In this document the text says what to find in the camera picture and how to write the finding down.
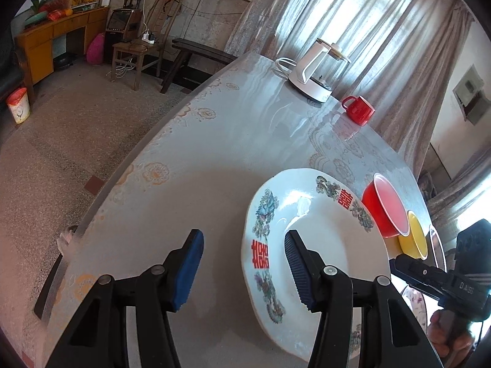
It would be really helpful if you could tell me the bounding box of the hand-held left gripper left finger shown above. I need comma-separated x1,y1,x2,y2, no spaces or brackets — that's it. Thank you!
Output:
46,229,205,368

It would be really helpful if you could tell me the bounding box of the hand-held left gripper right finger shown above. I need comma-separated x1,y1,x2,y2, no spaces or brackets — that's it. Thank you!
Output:
284,229,443,368

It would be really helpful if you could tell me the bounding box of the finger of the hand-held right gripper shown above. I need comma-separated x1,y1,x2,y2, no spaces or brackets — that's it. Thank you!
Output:
389,254,449,303

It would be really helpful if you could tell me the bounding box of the stainless steel bowl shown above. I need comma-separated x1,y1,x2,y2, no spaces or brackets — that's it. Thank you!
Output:
427,225,447,271

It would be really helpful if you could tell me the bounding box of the white plate with floral print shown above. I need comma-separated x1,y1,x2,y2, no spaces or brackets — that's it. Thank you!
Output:
241,168,392,360
401,286,428,328

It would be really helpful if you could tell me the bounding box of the person's right hand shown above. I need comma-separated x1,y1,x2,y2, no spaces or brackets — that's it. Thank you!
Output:
427,309,480,358

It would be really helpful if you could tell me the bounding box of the yellow bowl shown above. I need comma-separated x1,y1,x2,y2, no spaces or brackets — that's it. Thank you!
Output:
398,210,429,260

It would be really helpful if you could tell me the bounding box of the red bowl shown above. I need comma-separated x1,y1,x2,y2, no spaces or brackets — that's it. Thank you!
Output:
361,173,411,239

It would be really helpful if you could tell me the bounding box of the printed fabric bag pile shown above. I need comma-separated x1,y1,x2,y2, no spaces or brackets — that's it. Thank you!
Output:
417,171,436,200

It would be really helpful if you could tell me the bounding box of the beige lace curtain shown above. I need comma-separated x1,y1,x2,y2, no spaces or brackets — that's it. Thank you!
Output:
422,142,491,238
224,0,476,169

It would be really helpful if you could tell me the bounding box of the patterned lace tablecloth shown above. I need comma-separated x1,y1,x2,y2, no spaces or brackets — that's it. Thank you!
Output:
36,51,442,368

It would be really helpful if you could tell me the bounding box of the dark wooden bench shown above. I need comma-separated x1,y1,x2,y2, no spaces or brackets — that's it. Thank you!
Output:
160,38,238,94
34,253,66,320

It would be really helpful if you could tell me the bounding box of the red mug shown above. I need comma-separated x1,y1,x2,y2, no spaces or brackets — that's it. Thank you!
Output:
341,95,375,126

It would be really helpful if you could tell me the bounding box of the white glass electric kettle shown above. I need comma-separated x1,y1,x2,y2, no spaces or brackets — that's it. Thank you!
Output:
288,38,351,103

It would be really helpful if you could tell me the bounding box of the wooden chair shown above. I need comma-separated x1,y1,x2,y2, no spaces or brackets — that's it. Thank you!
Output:
112,0,181,90

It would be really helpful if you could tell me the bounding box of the red and white bucket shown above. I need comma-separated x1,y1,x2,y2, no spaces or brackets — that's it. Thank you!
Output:
5,87,31,124

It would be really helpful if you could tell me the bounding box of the pink bag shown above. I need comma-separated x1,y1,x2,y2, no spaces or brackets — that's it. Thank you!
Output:
86,33,105,65

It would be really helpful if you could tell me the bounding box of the yellow wooden desk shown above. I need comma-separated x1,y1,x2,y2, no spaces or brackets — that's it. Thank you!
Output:
14,6,110,102

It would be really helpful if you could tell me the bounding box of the red flower plant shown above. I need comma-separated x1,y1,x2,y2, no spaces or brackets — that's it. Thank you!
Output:
29,0,73,21

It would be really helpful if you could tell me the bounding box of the wall electrical box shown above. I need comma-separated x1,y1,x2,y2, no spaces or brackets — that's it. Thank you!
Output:
453,65,491,123

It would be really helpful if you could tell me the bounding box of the white kettle cord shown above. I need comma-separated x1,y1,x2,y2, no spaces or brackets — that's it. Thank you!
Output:
273,57,303,79

